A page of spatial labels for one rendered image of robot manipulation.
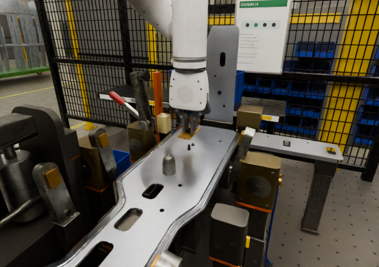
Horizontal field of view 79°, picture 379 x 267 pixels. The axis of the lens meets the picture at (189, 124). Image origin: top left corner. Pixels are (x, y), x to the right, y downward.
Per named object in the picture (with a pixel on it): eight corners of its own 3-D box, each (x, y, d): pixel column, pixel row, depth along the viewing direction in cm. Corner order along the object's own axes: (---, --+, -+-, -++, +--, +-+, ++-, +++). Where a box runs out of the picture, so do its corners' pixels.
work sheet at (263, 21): (281, 74, 101) (293, -6, 89) (230, 71, 109) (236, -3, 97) (281, 74, 102) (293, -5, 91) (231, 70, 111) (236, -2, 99)
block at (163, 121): (169, 206, 88) (165, 117, 74) (161, 204, 89) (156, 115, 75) (173, 200, 91) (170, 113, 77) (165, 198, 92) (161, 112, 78)
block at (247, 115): (250, 197, 93) (260, 113, 79) (230, 192, 96) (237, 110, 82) (252, 185, 100) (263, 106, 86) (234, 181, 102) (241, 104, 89)
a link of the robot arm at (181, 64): (165, 57, 56) (165, 70, 57) (199, 58, 52) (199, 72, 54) (180, 54, 63) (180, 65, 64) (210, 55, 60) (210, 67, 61)
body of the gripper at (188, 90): (164, 65, 57) (166, 109, 61) (203, 68, 53) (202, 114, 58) (177, 62, 63) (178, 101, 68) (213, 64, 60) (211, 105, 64)
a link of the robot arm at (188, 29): (168, 55, 61) (177, 58, 53) (167, -2, 56) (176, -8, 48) (198, 53, 63) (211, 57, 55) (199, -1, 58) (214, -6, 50)
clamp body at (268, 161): (272, 283, 61) (294, 173, 48) (228, 267, 66) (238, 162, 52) (273, 262, 67) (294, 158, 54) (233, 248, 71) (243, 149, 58)
